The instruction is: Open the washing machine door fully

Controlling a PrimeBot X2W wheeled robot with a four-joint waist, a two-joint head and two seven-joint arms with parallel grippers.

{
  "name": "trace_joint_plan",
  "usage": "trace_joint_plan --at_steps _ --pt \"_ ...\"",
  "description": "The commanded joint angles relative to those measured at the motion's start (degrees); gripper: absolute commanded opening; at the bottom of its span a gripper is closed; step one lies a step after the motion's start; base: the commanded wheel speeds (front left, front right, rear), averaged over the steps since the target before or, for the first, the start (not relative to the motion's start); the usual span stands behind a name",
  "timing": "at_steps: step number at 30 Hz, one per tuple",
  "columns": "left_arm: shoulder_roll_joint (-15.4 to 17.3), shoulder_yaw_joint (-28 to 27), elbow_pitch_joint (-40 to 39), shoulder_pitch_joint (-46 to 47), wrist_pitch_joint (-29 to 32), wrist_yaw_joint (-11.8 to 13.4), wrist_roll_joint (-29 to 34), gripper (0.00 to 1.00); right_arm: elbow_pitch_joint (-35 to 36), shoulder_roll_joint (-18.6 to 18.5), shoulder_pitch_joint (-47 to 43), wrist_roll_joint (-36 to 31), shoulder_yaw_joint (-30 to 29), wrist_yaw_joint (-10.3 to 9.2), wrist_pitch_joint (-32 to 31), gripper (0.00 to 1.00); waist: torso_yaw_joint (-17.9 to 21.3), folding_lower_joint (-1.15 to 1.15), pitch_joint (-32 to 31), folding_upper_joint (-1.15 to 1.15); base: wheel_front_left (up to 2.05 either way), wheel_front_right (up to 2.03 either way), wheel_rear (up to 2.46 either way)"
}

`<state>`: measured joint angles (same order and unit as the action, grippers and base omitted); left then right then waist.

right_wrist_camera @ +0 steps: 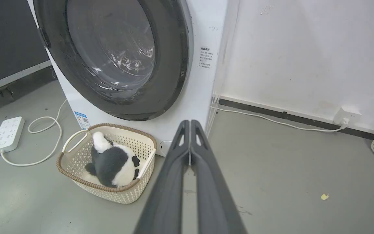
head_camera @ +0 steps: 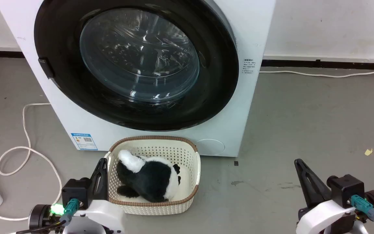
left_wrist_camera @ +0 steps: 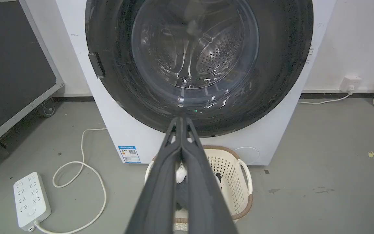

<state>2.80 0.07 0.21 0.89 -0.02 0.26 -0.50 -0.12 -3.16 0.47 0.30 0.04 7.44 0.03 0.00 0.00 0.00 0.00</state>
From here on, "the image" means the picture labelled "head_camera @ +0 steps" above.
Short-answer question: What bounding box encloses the white power cable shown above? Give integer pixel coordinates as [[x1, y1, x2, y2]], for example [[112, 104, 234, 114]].
[[0, 103, 63, 221]]

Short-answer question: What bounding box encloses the white front-load washing machine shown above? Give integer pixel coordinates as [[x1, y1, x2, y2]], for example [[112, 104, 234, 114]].
[[0, 0, 277, 158]]

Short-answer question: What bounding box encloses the small white text sticker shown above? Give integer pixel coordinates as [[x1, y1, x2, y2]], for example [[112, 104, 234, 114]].
[[243, 58, 256, 76]]

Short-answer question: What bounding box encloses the black white panda plush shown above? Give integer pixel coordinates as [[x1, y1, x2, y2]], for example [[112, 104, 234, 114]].
[[116, 149, 181, 202]]

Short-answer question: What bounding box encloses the black round washer door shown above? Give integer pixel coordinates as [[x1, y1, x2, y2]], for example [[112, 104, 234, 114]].
[[34, 0, 239, 131]]

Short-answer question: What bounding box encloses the blue energy label sticker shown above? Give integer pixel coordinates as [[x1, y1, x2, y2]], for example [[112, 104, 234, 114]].
[[71, 133, 98, 151]]

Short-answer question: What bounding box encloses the thin white wall cable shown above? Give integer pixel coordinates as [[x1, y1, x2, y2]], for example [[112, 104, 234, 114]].
[[259, 63, 374, 78]]

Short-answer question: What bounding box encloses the cream plastic laundry basket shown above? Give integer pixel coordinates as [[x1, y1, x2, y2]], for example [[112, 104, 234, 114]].
[[104, 136, 201, 216]]

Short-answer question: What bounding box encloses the right teal plug black cable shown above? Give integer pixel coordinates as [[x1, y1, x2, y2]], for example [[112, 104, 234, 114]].
[[350, 194, 374, 234]]

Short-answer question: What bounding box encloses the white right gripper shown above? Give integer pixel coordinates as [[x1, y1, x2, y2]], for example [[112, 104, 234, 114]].
[[294, 159, 359, 234]]

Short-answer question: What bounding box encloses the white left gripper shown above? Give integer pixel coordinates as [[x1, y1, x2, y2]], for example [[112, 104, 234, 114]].
[[62, 158, 127, 234]]

